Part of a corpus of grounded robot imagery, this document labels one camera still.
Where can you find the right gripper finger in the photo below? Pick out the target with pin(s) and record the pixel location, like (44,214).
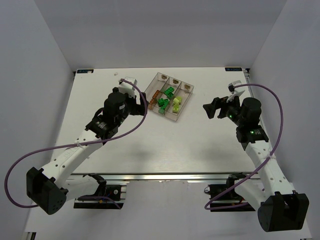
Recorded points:
(210,108)
(222,112)

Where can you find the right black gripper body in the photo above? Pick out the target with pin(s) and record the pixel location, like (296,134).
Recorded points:
(221,109)

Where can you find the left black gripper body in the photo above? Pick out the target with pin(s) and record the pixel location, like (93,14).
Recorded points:
(137,108)

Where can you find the orange lego brick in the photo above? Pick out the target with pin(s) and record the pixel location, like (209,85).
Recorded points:
(151,104)

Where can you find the green two-by-three lego brick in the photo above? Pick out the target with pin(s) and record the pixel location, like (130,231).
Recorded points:
(161,102)

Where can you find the small green lego cube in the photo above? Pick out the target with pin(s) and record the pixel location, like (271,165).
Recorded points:
(161,110)

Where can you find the green lego plate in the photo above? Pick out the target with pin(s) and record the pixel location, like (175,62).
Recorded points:
(169,90)

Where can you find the lime sloped lego brick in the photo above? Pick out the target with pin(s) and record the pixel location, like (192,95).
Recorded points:
(177,101)

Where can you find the small lime lego brick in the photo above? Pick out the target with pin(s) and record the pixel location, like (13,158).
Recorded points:
(175,108)

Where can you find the brown lego plate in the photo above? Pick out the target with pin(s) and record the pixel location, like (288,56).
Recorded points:
(156,94)

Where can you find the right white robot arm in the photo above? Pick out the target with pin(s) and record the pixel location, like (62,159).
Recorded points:
(279,207)

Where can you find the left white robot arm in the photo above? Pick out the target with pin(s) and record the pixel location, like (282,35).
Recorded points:
(49,186)

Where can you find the clear left bin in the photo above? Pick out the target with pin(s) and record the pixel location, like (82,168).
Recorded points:
(150,86)

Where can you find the clear right bin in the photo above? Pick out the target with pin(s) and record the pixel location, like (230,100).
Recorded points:
(182,89)

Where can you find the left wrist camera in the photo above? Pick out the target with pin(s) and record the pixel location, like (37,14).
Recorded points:
(126,88)

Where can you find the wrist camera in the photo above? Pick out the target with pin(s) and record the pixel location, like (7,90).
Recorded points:
(234,91)
(126,88)

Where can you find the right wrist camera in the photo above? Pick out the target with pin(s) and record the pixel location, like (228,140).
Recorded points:
(234,91)

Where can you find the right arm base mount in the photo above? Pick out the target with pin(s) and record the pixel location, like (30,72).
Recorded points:
(231,201)

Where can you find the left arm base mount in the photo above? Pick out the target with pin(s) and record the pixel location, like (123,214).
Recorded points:
(106,196)

